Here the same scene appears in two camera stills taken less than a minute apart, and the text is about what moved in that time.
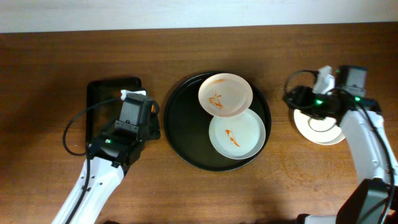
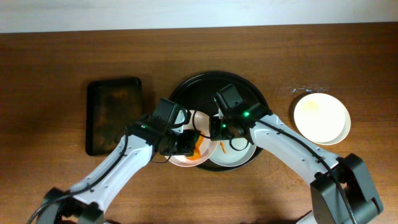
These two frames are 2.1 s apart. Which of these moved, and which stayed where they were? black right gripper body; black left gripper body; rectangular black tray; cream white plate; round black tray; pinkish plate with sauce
Moved: black left gripper body; black right gripper body; round black tray; pinkish plate with sauce
Stayed: cream white plate; rectangular black tray
